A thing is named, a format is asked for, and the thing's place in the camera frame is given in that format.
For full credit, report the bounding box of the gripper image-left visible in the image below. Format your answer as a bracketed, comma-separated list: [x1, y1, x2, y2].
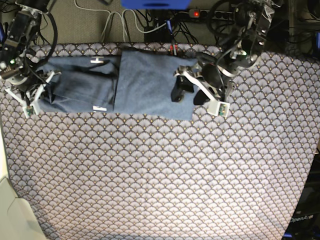
[0, 56, 48, 95]

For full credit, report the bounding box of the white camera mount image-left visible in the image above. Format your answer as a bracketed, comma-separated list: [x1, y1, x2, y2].
[4, 71, 62, 118]

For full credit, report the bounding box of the black OpenArm base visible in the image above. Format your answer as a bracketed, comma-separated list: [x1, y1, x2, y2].
[282, 152, 320, 240]

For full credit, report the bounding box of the blue box overhead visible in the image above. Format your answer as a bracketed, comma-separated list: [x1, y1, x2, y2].
[121, 0, 191, 10]

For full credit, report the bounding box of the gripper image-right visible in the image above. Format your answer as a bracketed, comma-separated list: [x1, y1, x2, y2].
[170, 52, 234, 105]

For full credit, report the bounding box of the black power strip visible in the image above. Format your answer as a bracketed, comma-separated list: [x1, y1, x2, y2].
[188, 9, 234, 21]

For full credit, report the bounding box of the red black clamp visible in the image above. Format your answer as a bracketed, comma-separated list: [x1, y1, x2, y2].
[169, 44, 179, 56]

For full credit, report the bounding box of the blue grey T-shirt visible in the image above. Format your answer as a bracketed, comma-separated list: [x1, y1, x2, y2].
[39, 50, 196, 121]

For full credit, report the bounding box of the fan patterned table cloth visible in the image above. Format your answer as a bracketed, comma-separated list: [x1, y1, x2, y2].
[0, 52, 320, 240]

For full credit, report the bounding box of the white cable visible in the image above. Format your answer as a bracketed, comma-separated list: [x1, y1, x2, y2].
[74, 0, 168, 42]

